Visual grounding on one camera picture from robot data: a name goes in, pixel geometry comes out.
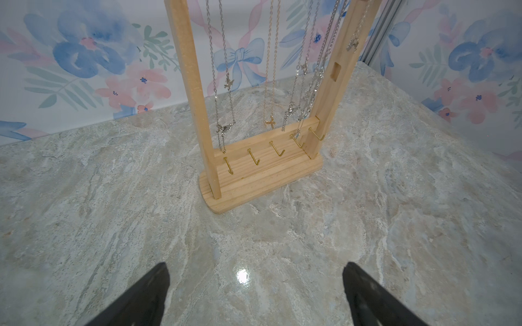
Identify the wooden jewelry display stand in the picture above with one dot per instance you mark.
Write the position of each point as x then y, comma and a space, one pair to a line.
260, 164

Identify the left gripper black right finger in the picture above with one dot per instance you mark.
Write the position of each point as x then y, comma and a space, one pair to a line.
372, 304

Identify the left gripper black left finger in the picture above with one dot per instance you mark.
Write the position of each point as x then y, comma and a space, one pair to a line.
141, 304

